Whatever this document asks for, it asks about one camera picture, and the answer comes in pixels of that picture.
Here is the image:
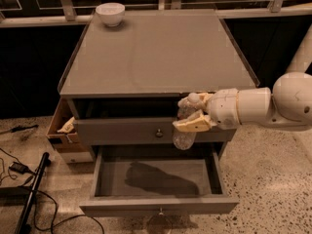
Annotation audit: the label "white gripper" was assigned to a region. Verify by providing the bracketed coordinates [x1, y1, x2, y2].
[173, 89, 240, 133]

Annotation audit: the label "clear plastic water bottle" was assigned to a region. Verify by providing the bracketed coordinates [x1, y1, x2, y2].
[173, 96, 202, 150]

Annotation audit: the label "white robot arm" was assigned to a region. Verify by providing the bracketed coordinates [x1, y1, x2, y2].
[174, 26, 312, 133]

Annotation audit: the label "grey upper drawer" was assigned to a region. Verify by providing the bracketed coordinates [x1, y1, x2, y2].
[72, 115, 242, 146]

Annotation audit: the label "grey drawer cabinet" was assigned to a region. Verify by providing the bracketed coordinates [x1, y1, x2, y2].
[57, 9, 260, 168]

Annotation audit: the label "grey open middle drawer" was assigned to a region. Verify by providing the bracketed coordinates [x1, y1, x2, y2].
[80, 143, 239, 217]

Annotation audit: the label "white ceramic bowl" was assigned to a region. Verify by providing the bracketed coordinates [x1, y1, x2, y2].
[96, 3, 125, 26]

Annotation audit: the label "white item in box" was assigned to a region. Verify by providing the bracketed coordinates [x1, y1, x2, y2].
[58, 117, 75, 134]

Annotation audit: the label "cardboard box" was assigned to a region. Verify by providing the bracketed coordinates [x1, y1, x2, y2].
[47, 98, 93, 164]

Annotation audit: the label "metal window railing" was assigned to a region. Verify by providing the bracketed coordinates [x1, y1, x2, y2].
[0, 0, 312, 27]

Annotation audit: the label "black pole on floor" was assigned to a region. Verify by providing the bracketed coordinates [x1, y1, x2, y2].
[15, 152, 51, 234]

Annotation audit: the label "black power adapter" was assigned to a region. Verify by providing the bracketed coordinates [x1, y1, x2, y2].
[9, 162, 29, 175]

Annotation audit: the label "black floor cable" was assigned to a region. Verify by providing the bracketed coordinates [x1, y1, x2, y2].
[0, 146, 105, 234]

